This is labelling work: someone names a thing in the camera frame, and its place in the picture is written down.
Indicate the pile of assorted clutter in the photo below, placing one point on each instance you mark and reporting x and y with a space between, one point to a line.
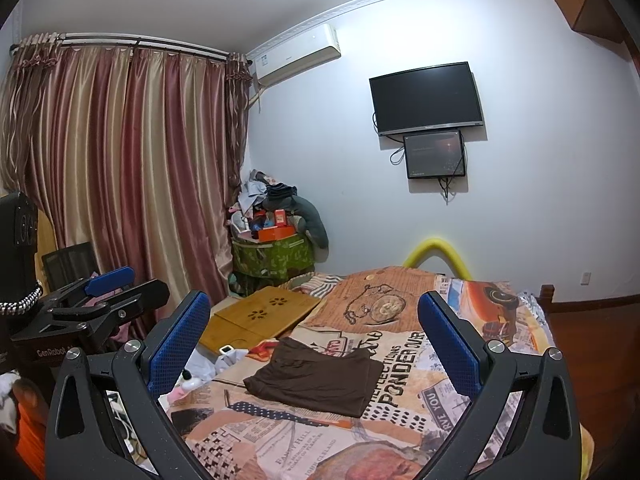
255 195

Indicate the grey plush toy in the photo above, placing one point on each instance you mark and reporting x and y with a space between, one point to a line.
312 220

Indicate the green fabric storage box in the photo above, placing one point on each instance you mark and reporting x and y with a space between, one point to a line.
275 260

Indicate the orange cardboard box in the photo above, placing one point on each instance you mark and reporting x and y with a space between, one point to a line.
272 232

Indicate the black mesh chair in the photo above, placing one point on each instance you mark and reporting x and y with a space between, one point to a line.
70 262

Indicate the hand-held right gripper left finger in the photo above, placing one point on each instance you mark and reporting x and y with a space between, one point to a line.
180 340

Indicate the black wall television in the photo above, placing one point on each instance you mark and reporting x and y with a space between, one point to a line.
425 97

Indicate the printed blanket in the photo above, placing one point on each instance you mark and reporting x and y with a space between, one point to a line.
380 300

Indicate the white pink bottle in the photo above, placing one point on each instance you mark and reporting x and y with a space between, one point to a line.
187 385

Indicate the brown garment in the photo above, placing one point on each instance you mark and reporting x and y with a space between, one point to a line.
320 375

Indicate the metal curtain rod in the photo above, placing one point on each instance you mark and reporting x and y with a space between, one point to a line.
150 42

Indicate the white air conditioner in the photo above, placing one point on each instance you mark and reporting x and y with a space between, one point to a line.
295 52

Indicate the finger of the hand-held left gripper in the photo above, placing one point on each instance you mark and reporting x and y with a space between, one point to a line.
140 297
110 280

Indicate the wooden lap desk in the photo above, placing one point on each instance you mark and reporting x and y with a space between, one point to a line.
260 315

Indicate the orange cloth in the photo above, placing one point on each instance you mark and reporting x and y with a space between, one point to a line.
32 435

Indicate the striped pink curtain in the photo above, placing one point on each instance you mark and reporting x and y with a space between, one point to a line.
125 160

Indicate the wooden bed post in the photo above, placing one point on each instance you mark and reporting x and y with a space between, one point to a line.
547 296

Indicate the small white device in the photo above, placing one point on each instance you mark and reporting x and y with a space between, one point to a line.
226 349

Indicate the small wall monitor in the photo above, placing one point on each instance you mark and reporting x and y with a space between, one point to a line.
434 154

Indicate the white plastic bag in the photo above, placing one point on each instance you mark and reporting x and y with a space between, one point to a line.
210 362

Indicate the yellow foam tube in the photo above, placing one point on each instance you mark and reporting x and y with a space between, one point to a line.
440 244

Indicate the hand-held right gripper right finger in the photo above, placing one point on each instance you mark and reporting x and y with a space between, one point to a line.
450 340

